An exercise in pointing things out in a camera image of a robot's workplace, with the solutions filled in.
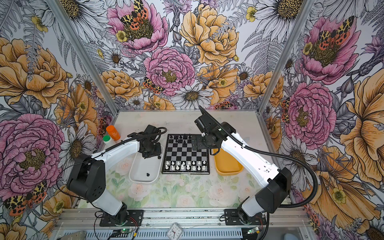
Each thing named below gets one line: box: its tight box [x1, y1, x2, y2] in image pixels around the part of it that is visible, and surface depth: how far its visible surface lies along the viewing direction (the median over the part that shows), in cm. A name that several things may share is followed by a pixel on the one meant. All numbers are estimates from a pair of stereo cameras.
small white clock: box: [166, 222, 183, 240], surface depth 70 cm
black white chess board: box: [161, 134, 210, 175], surface depth 96 cm
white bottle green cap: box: [103, 135, 116, 147], surface depth 96 cm
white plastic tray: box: [129, 144, 165, 184], surface depth 89 cm
